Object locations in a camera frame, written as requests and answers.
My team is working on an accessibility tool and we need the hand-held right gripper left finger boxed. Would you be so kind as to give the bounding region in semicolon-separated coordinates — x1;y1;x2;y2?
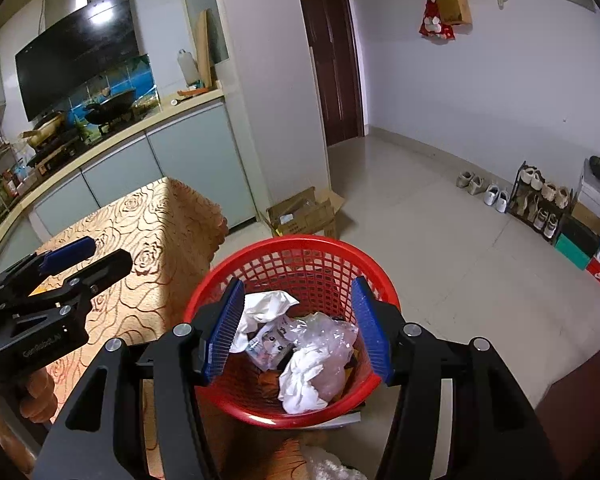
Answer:
52;277;246;480

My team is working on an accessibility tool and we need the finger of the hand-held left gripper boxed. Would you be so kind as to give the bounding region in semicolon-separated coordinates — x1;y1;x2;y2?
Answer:
0;236;97;307
0;249;133;331

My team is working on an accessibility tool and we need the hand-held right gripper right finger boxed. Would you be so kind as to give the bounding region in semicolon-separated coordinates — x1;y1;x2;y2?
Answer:
351;276;563;480

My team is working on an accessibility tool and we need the white tissue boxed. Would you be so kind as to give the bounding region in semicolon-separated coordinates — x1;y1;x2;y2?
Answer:
230;290;301;353
278;349;331;415

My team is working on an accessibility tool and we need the printed white wrapper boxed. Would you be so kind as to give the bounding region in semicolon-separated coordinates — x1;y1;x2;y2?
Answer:
245;321;297;372

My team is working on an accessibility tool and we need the clear plastic bag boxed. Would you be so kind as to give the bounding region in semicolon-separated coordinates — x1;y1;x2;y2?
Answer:
285;311;359;402

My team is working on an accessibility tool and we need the brown paper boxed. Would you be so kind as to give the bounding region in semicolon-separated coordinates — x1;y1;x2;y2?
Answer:
257;367;283;403

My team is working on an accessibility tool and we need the red plastic basket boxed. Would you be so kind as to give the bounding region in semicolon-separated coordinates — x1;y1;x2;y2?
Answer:
182;235;402;430

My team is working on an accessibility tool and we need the person's left hand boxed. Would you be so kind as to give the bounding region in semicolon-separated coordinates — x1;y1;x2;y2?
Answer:
19;367;63;423

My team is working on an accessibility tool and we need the rose print tablecloth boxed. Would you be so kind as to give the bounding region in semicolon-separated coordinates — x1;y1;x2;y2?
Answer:
27;177;311;480

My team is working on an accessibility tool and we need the metal spice rack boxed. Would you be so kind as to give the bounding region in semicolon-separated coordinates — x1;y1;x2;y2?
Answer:
0;115;26;221

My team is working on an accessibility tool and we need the golden frying pan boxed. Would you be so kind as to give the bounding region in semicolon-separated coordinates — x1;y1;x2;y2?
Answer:
21;112;66;150

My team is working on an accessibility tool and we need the cardboard box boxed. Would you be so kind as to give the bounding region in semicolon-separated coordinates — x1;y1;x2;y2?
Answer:
266;186;347;241

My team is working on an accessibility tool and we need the kitchen counter with cabinets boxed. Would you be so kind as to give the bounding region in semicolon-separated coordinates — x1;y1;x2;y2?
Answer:
0;87;258;281

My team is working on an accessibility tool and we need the black gas stove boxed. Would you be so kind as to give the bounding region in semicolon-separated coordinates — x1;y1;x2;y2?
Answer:
27;105;156;166

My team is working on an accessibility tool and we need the white fluffy rug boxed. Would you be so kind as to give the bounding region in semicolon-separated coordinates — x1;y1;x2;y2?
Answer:
300;442;368;480

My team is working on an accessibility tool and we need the black wok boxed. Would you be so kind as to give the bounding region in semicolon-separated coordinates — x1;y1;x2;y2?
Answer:
84;88;137;126

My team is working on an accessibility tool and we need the black range hood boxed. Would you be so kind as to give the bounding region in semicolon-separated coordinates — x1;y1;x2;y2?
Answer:
15;0;141;122

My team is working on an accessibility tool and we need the black shoe rack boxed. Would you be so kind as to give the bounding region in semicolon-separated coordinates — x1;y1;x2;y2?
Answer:
509;161;573;246

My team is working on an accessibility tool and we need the white plastic bottle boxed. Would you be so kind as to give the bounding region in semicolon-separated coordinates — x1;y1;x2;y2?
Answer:
177;49;201;86

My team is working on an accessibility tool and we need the dark brown wooden furniture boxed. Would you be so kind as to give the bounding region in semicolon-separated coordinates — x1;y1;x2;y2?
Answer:
530;310;600;480

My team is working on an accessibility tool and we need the wooden cutting board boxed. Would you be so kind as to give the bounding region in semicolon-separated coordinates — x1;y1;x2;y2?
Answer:
195;10;215;88

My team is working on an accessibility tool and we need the dark wooden door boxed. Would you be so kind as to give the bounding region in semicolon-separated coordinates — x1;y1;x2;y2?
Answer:
292;0;368;148

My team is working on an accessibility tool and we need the red hanging ornament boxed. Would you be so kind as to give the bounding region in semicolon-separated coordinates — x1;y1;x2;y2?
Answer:
419;0;456;41

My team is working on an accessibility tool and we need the brown paper bag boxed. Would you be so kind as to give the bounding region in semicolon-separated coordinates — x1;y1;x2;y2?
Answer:
431;0;472;26

